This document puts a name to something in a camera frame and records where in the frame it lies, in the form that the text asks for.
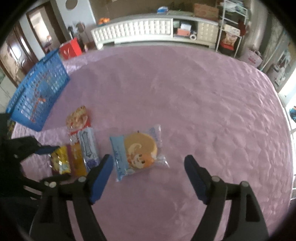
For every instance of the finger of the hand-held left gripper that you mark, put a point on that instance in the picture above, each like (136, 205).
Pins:
(57, 179)
(46, 149)

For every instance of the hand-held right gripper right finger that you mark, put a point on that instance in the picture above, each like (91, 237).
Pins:
(195, 178)

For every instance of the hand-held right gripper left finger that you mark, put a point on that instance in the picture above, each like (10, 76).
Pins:
(101, 178)

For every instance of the blue plastic basket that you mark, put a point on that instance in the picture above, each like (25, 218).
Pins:
(46, 76)

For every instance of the yellow snack packet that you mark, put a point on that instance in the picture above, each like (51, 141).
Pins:
(60, 162)

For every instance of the orange snack packet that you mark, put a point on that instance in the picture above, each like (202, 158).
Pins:
(77, 162)

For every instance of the blue grey snack wrapper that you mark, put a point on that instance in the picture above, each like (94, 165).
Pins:
(87, 146)

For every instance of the red white snack packet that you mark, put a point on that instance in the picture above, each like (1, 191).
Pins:
(77, 118)

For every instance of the pink quilted blanket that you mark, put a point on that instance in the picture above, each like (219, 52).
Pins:
(185, 104)

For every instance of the dark brown wooden door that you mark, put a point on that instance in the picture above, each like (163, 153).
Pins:
(17, 53)

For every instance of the red gift box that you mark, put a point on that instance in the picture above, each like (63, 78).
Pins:
(70, 48)

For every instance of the standing floor fan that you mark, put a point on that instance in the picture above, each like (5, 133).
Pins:
(82, 32)

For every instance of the pink shopping bag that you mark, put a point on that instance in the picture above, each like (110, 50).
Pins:
(252, 58)

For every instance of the pile of oranges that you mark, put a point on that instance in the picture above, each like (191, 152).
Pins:
(103, 20)

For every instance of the white tape roll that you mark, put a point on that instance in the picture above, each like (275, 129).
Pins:
(193, 36)

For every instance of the orange box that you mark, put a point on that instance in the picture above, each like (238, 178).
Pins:
(183, 32)

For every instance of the white tufted TV cabinet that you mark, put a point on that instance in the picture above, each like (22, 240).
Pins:
(138, 29)

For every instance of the white metal rack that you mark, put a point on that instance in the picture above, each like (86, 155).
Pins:
(231, 30)

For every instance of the brown cardboard box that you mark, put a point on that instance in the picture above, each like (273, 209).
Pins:
(205, 11)

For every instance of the blue tissue box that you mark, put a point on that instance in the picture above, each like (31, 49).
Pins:
(163, 9)

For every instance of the dark brown doorway frame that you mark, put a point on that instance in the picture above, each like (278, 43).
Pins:
(56, 30)

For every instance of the round wall decoration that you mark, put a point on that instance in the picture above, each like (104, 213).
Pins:
(71, 4)

